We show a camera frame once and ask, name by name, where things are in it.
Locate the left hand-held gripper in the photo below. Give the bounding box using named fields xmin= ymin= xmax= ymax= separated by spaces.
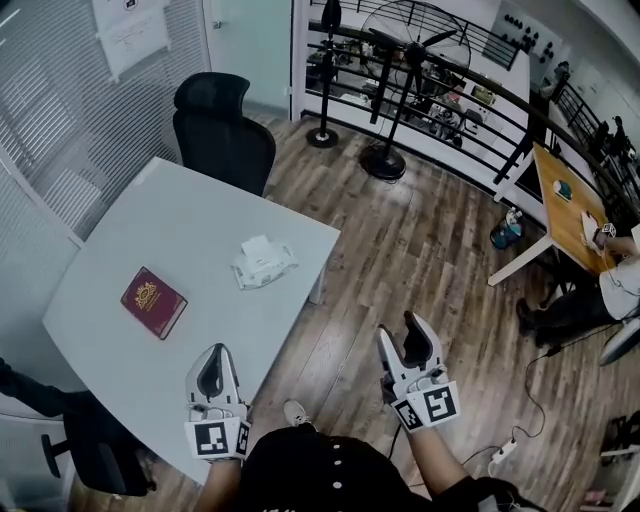
xmin=183 ymin=344 xmax=253 ymax=464

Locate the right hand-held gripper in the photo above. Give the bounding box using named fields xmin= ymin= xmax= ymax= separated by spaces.
xmin=377 ymin=310 xmax=461 ymax=432

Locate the white wet wipe pack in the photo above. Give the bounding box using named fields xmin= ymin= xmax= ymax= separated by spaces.
xmin=229 ymin=234 xmax=300 ymax=291

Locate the person's left forearm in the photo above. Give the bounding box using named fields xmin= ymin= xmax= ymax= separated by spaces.
xmin=199 ymin=457 xmax=246 ymax=512

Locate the person's right forearm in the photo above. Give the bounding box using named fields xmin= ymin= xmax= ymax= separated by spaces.
xmin=407 ymin=424 xmax=471 ymax=496

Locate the person's white shoe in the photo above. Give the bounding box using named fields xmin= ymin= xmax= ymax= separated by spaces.
xmin=283 ymin=398 xmax=316 ymax=431

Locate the red hardcover book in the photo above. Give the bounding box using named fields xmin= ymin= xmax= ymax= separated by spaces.
xmin=119 ymin=266 xmax=189 ymax=342

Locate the black mesh office chair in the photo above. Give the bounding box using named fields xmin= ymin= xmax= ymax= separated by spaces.
xmin=0 ymin=357 xmax=156 ymax=497
xmin=172 ymin=72 xmax=278 ymax=198

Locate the person's black shirt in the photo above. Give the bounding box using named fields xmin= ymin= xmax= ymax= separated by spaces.
xmin=234 ymin=424 xmax=551 ymax=512

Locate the white power strip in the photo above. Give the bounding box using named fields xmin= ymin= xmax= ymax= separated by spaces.
xmin=491 ymin=437 xmax=518 ymax=464

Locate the teal water bottle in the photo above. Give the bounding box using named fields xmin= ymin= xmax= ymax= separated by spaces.
xmin=489 ymin=207 xmax=525 ymax=250

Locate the wooden table with white legs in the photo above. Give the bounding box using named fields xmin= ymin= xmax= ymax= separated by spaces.
xmin=487 ymin=142 xmax=619 ymax=287

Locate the black metal railing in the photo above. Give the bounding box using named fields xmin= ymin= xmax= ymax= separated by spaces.
xmin=305 ymin=0 xmax=640 ymax=221

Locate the black coat stand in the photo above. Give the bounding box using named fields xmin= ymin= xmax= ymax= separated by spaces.
xmin=305 ymin=0 xmax=343 ymax=149

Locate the white paper notice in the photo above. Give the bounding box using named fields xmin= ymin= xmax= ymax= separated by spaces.
xmin=92 ymin=0 xmax=172 ymax=84

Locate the black pedestal fan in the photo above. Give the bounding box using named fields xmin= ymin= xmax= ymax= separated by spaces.
xmin=358 ymin=0 xmax=472 ymax=181

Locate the row of black wall items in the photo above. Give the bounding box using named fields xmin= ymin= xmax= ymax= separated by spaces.
xmin=502 ymin=13 xmax=556 ymax=64

